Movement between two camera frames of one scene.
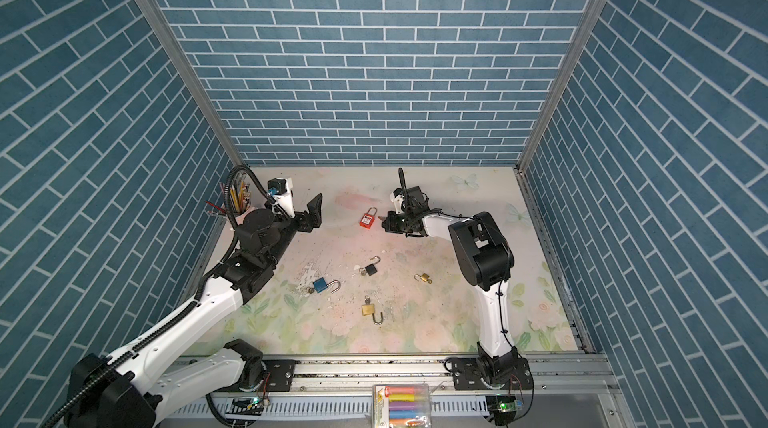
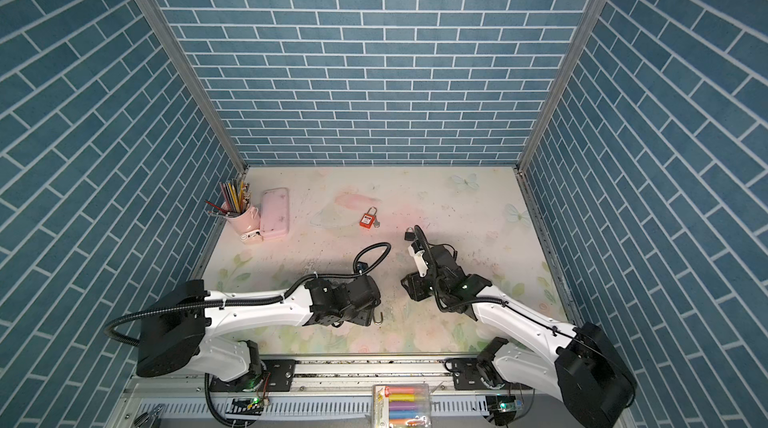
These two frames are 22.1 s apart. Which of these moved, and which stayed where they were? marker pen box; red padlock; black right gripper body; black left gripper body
Moved: black right gripper body; black left gripper body
Stayed: marker pen box; red padlock
